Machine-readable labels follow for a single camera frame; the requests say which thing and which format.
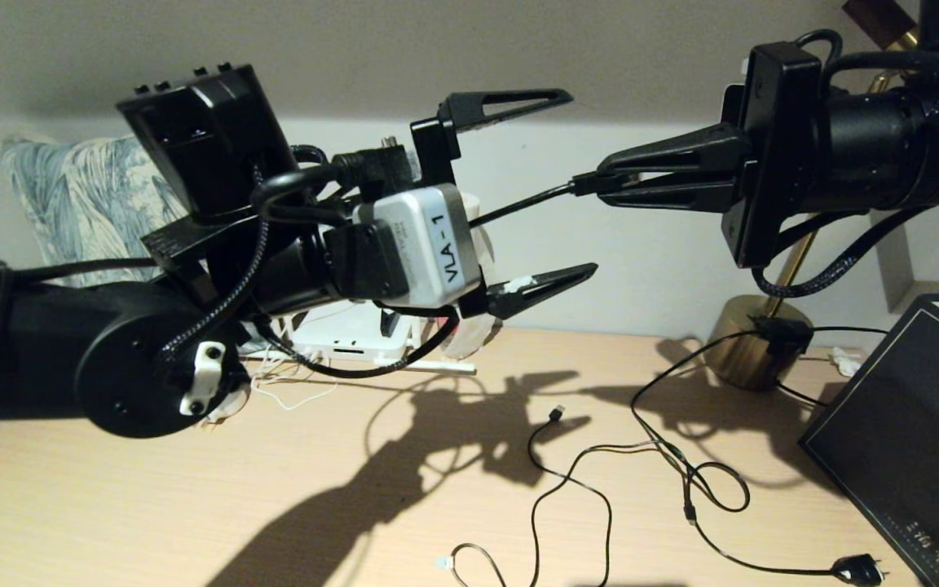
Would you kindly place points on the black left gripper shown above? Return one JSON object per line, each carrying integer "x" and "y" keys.
{"x": 433, "y": 155}

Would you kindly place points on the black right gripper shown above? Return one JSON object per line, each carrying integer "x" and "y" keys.
{"x": 779, "y": 163}

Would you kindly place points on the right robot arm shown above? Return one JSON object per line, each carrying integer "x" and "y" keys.
{"x": 885, "y": 147}

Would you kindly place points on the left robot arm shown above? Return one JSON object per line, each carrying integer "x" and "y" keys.
{"x": 29, "y": 350}

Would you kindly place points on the white router with antennas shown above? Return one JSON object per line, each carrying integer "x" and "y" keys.
{"x": 347, "y": 330}

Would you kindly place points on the white round plug adapter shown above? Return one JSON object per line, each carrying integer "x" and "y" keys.
{"x": 229, "y": 403}

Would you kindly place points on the white toilet paper roll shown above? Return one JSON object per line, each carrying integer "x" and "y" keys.
{"x": 482, "y": 244}

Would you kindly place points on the small black clip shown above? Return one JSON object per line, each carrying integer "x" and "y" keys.
{"x": 389, "y": 319}

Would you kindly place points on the black power adapter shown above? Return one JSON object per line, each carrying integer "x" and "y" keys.
{"x": 783, "y": 336}

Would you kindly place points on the brass desk lamp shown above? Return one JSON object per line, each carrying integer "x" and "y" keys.
{"x": 747, "y": 359}

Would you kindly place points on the black box gold trim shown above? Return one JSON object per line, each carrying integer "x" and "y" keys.
{"x": 885, "y": 424}

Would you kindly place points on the blue leaf print pillow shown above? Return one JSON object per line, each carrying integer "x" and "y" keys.
{"x": 70, "y": 196}

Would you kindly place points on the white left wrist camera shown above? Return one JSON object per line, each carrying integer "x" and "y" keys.
{"x": 429, "y": 244}

